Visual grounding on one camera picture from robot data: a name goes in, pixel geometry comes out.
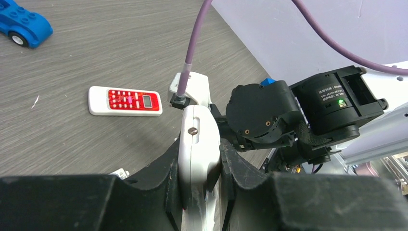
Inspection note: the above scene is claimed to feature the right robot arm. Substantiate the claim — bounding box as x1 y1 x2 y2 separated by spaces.
209 65 408 172

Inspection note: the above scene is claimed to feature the white battery cover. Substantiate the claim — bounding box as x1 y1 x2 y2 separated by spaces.
110 168 130 180

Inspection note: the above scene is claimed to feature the aluminium rail frame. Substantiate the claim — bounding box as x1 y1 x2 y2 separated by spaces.
344 152 408 197

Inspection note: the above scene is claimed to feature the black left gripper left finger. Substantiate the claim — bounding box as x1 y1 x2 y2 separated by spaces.
0 141 182 231

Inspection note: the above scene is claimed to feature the red and white remote control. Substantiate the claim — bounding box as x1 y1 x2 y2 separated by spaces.
88 86 163 117

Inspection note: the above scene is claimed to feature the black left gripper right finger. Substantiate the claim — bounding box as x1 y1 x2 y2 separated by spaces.
220 139 408 231

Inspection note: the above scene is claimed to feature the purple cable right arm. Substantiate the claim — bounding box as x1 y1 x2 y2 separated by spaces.
176 0 408 100

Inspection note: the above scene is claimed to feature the blue toy car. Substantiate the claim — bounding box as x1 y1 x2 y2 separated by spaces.
0 0 53 49

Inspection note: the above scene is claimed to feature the blue green white block stack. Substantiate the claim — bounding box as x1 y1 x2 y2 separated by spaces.
260 77 276 86

